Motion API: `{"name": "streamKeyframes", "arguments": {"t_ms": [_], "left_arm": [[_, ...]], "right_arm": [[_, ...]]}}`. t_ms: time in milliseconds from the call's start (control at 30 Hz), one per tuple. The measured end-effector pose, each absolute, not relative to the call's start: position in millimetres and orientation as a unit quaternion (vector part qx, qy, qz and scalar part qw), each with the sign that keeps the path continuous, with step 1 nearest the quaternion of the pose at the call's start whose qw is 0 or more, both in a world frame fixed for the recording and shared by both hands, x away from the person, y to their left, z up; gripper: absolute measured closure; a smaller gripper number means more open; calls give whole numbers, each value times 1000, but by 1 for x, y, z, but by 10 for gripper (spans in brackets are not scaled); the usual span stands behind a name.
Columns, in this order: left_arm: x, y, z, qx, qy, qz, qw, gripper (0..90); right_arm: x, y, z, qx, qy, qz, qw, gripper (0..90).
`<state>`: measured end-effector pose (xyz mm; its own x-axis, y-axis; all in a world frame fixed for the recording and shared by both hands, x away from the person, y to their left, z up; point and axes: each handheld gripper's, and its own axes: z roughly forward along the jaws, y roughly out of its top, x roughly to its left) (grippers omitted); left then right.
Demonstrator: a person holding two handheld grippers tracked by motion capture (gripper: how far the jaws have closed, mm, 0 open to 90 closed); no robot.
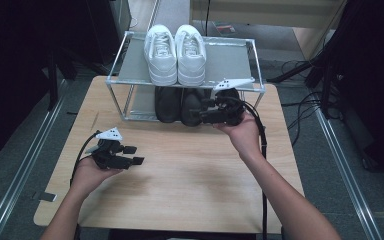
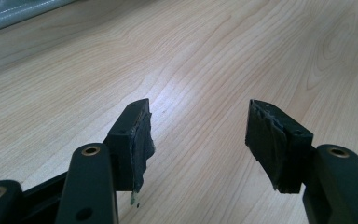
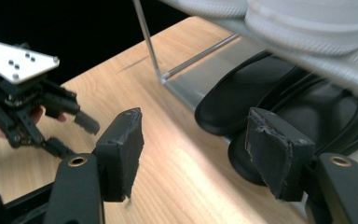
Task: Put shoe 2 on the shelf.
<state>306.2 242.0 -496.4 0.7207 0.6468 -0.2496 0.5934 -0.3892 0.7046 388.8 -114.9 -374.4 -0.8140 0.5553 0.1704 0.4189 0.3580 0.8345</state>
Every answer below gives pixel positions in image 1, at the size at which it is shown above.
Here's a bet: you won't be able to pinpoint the black tripod stand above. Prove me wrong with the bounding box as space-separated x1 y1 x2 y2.
268 54 336 119

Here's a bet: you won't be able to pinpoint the white sneaker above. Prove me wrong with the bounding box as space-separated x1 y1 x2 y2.
143 23 179 87
174 23 208 87

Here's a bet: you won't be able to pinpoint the right hand-held gripper cable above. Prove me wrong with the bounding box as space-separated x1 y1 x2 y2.
242 100 269 240

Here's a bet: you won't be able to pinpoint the person's dark clothing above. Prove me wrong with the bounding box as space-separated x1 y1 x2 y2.
108 228 258 240

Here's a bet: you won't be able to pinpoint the black curtain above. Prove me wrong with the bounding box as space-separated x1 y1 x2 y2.
326 0 384 184
0 0 93 166

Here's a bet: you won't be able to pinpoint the gray table bracket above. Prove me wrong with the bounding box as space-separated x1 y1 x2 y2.
32 191 58 203

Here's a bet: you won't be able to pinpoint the dark cabinet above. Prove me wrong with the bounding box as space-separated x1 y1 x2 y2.
86 0 133 67

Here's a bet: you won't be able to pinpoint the black slipper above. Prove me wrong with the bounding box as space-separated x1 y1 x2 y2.
180 87 215 128
154 86 184 124

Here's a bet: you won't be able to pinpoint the left hand-held gripper cable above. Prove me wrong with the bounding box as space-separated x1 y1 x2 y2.
68 130 102 188

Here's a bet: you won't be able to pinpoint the metal shoe rack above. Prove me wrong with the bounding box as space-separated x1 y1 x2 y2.
106 30 267 124

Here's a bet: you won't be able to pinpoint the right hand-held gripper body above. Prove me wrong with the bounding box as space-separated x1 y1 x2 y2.
209 77 256 127

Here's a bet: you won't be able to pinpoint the light wooden cabinet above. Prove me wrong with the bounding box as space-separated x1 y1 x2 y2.
189 0 348 62

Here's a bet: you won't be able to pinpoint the small red object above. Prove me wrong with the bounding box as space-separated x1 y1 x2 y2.
213 21 238 35

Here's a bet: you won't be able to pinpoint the person's right hand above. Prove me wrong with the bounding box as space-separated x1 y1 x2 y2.
212 111 265 162

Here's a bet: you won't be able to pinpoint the black floor cables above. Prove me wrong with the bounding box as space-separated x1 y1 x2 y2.
279 59 326 148

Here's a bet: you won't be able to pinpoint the thin black hanging cable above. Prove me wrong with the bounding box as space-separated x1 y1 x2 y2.
205 0 212 36

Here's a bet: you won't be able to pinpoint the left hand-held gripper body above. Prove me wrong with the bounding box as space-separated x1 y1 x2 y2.
86 126 133 171

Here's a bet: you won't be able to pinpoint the hand-held gripper cable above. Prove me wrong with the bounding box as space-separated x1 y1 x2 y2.
68 130 102 188
242 100 269 240

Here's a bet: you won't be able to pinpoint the person's left hand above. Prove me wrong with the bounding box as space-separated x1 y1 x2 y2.
69 156 125 202

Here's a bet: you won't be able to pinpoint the metal floor rail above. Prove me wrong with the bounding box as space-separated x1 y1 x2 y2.
145 0 162 33
313 106 384 240
0 79 69 240

